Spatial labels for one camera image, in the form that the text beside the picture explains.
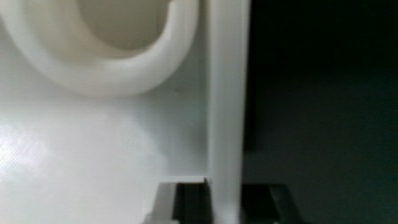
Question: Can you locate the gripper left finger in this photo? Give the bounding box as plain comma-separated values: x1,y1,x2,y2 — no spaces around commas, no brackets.
154,182,213,224

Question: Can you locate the white square tabletop tray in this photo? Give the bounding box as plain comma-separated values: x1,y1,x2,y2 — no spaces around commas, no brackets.
0,0,250,224

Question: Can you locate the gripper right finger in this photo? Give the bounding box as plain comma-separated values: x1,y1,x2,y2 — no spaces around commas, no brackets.
242,184,311,224

